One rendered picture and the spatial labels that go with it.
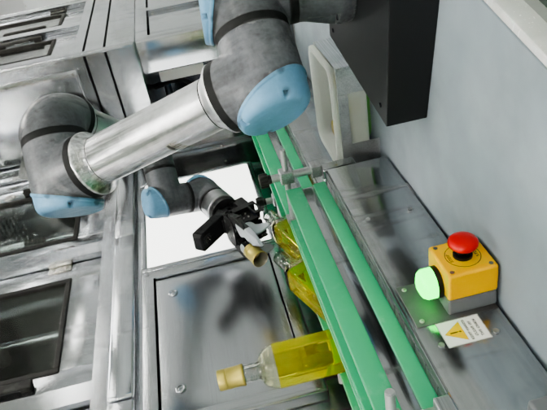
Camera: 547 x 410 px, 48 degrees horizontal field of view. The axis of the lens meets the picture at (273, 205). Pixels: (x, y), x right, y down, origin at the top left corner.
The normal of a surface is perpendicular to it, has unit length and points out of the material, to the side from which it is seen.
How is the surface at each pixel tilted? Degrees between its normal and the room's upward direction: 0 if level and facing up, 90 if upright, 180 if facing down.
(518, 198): 0
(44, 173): 62
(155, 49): 90
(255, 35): 86
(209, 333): 90
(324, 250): 90
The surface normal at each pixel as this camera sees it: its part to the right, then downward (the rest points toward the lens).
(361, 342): -0.15, -0.82
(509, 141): -0.97, 0.23
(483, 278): 0.19, 0.52
